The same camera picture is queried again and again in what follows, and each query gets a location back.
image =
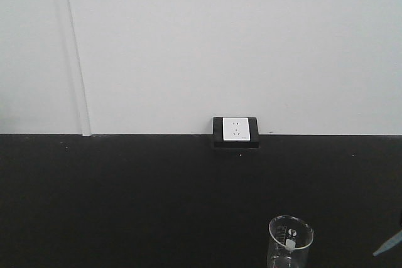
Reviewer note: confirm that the black socket mounting box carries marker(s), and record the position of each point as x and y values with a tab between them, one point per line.
217	136

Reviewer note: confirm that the clear glass beaker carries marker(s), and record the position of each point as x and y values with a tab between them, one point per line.
289	241

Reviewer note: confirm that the white wall power socket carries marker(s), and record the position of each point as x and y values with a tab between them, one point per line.
236	129

